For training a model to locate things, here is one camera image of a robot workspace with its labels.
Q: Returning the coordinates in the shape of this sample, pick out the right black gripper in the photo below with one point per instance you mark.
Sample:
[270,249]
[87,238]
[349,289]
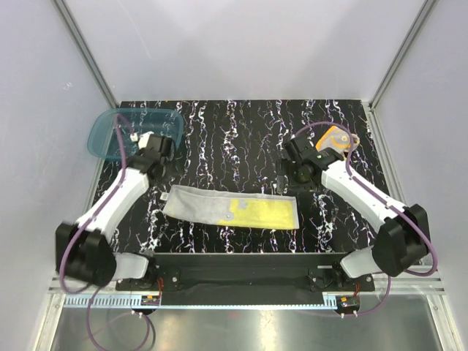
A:
[285,167]

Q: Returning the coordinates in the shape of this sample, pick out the grey yellow frog towel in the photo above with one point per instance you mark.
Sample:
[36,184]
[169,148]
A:
[231,209]

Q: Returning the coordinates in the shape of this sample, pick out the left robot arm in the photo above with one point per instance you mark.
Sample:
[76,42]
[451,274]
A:
[83,250]

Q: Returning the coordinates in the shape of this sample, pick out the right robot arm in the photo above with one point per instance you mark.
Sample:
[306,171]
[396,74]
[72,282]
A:
[402,231]

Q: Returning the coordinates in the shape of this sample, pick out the blue transparent plastic container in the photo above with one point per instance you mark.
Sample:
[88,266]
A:
[103,141]

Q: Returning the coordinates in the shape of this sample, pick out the grey orange crumpled towel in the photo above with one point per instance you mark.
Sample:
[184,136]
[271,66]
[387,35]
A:
[338,140]

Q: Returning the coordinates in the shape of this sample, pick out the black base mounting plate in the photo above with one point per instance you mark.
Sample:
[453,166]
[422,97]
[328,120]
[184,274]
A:
[244,269]

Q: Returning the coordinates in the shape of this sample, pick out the right orange connector box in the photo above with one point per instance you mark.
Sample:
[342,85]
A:
[349,303]

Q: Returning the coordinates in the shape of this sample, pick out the orange connector box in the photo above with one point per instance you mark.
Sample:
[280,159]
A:
[349,303]
[150,300]

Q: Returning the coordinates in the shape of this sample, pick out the left orange connector box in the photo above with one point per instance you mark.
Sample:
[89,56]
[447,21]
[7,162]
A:
[150,300]

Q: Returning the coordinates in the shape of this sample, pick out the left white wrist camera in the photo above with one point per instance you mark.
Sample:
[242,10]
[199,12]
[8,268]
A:
[140,140]

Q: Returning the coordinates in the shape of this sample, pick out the aluminium frame rail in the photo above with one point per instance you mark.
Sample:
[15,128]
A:
[309,296]

